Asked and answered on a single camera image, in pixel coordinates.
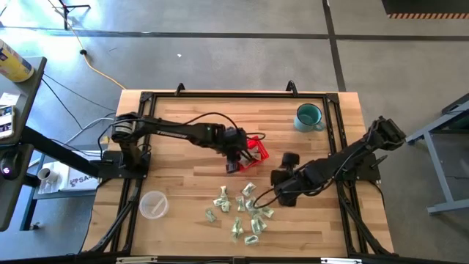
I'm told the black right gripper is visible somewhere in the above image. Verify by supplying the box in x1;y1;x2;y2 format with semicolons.
270;164;317;208

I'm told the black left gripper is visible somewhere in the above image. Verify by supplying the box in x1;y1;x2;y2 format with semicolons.
217;125;259;165

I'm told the red plastic mesh basket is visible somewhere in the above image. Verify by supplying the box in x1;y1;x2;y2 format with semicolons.
234;136;270;173

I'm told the teal enamel mug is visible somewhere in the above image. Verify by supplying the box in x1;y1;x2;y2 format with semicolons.
293;103;326;133

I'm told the clear plastic cup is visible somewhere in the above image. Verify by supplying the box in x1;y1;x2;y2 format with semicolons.
139;190;170;220

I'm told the white printed box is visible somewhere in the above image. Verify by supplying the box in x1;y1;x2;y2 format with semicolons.
38;153;103;194

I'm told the white mug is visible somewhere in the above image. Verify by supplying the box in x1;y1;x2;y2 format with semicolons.
37;167;59;186

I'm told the black mat with hazard stripe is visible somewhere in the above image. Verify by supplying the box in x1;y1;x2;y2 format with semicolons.
380;0;469;21

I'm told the black tripod stand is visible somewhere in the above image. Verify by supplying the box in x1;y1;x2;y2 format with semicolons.
56;0;92;32

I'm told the grey side desk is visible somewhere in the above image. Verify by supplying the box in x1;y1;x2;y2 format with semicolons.
0;56;48;232

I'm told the black computer mouse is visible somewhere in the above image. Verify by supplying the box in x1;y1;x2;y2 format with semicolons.
0;149;23;181

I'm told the smartphone with lit screen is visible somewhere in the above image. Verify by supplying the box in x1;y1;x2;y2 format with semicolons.
0;105;17;141

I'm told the white paper note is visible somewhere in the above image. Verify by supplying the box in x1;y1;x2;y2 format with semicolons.
0;92;21;108

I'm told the yellow wipes canister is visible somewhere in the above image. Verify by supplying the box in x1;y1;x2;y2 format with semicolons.
0;38;35;84

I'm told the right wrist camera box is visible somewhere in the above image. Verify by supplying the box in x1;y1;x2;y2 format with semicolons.
281;152;301;170

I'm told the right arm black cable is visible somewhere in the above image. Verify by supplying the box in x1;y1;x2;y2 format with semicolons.
252;179;333;210

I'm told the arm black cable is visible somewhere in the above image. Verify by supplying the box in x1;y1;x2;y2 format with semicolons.
97;111;267;162
252;179;333;210

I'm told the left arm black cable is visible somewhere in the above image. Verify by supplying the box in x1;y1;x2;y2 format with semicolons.
97;111;267;162

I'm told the black aluminium table frame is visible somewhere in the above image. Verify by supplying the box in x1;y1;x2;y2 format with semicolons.
78;79;395;264

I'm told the silver metal bracket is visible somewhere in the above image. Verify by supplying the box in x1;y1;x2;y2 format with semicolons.
116;256;159;264
320;257;364;264

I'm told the grey metal table frame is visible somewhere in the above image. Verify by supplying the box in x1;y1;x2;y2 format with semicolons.
404;92;469;216

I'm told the white floor cable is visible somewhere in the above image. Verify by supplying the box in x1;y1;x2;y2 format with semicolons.
64;116;118;146

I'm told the yellow floor cable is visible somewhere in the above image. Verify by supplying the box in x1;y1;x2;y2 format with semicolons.
46;0;128;91

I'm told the black floor cable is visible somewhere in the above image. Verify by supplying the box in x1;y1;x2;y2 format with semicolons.
40;73;118;113
40;77;84;130

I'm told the blue metal shelf frame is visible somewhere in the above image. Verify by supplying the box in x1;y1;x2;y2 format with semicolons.
20;153;97;232

